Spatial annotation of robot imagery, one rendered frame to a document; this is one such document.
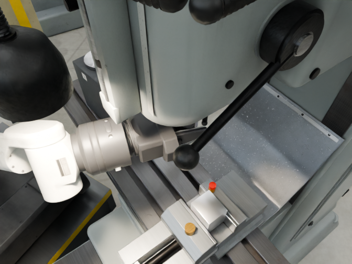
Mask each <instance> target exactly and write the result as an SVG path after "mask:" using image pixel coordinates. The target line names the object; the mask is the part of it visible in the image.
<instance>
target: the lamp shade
mask: <svg viewBox="0 0 352 264"><path fill-rule="evenodd" d="M10 28H11V29H12V31H11V33H10V34H9V35H8V36H6V37H0V117H1V118H3V119H6V120H9V121H12V122H31V121H35V120H39V119H42V118H45V117H47V116H49V115H51V114H53V113H55V112H57V111H58V110H59V109H61V108H62V107H63V106H64V105H65V104H66V103H67V102H68V100H69V99H70V97H71V96H72V93H73V88H74V85H73V81H72V78H71V76H70V72H69V70H68V67H67V64H66V62H65V59H64V57H63V55H62V54H61V52H60V51H59V50H58V49H57V48H56V47H55V45H54V44H53V43H52V42H51V41H50V40H49V38H48V37H47V36H46V35H45V34H44V33H43V32H42V31H40V30H38V29H34V28H30V27H24V26H17V25H10Z"/></svg>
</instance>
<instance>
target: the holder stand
mask: <svg viewBox="0 0 352 264"><path fill-rule="evenodd" d="M72 62H73V65H74V68H75V71H76V74H77V77H78V80H79V83H80V86H81V89H82V92H83V95H84V98H85V100H86V103H87V106H88V107H89V108H90V109H91V110H92V111H94V112H95V113H96V114H97V115H98V116H99V117H100V118H101V119H104V118H108V117H110V115H109V114H108V113H107V111H106V110H105V109H104V107H103V104H102V100H101V97H100V92H101V91H102V90H101V87H100V83H99V80H98V76H97V73H96V69H95V65H94V61H93V58H92V54H91V51H90V52H88V53H87V54H86V55H84V56H82V57H80V58H78V59H76V60H74V61H72Z"/></svg>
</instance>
